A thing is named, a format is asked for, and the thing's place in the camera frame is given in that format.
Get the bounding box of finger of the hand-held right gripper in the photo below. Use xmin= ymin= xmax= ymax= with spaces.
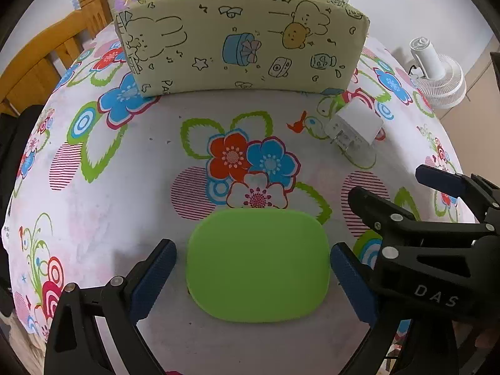
xmin=347 ymin=187 xmax=493 ymax=248
xmin=415 ymin=164 xmax=500 ymax=224

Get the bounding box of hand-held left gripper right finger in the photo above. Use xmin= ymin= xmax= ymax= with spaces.
xmin=330 ymin=242 xmax=458 ymax=375

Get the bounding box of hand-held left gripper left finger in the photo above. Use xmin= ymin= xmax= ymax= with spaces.
xmin=44 ymin=238 xmax=177 ymax=375

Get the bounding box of cartoon print fabric storage box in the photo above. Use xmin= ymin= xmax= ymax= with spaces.
xmin=114 ymin=0 xmax=370 ymax=98

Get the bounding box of person's right hand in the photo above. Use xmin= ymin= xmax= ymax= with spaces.
xmin=474 ymin=326 xmax=500 ymax=350

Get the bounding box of white charger plug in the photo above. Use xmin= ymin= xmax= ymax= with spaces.
xmin=323 ymin=102 xmax=385 ymax=153

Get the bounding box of white standing fan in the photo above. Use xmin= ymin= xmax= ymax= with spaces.
xmin=408 ymin=37 xmax=467 ymax=109

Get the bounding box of wooden chair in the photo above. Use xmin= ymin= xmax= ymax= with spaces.
xmin=0 ymin=0 xmax=114 ymax=116

